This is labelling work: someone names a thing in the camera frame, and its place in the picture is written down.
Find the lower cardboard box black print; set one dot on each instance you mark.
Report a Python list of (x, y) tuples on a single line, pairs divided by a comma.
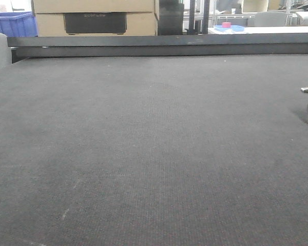
[(137, 24)]

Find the upper cardboard box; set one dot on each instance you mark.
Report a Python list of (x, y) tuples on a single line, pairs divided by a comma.
[(58, 6)]

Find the black cabinet background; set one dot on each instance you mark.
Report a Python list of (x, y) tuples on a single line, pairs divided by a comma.
[(171, 18)]

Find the blue tray on table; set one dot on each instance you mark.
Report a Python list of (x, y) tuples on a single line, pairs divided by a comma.
[(232, 28)]

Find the grey office chair background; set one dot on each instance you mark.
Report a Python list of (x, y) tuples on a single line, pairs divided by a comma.
[(267, 19)]

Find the blue plastic crate background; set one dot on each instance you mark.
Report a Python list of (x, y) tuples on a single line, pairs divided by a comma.
[(18, 24)]

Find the white background table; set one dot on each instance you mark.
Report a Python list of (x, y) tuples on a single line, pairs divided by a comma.
[(257, 30)]

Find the black vertical post pair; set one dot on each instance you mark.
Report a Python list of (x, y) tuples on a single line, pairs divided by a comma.
[(198, 17)]

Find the black conveyor side rail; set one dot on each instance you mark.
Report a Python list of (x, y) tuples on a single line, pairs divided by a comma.
[(81, 48)]

